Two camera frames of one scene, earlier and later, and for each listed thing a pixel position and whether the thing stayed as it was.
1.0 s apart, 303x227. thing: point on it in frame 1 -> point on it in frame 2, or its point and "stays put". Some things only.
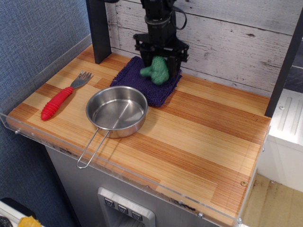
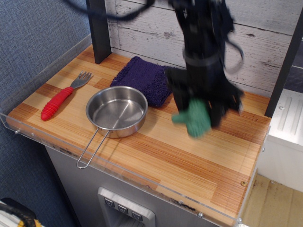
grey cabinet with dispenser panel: x=97 y=196 stays put
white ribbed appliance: x=282 y=160 stays put
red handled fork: x=52 y=106 stays put
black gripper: x=162 y=35 -> x=206 y=80
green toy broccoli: x=158 y=71 -> x=197 y=117
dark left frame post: x=98 y=18 stays put
